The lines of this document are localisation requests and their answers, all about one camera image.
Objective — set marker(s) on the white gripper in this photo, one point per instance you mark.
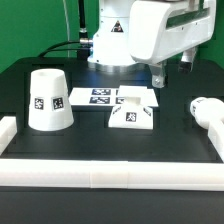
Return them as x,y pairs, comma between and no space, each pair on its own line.
159,30

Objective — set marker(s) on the white lamp bulb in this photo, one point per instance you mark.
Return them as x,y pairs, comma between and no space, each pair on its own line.
204,110

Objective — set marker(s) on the white lamp base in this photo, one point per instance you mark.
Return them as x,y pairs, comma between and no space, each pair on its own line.
131,114

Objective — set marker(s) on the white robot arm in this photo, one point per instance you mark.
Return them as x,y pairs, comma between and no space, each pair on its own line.
110,43

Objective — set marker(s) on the white lamp shade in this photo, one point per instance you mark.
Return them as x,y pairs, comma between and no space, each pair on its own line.
49,108

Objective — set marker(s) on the white marker sheet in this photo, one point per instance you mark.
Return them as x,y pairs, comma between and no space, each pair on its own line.
111,96

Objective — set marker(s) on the white U-shaped fence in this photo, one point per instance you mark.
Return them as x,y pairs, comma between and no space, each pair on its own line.
96,174

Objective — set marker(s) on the black cable post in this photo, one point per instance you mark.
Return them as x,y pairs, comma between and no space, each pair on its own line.
83,51

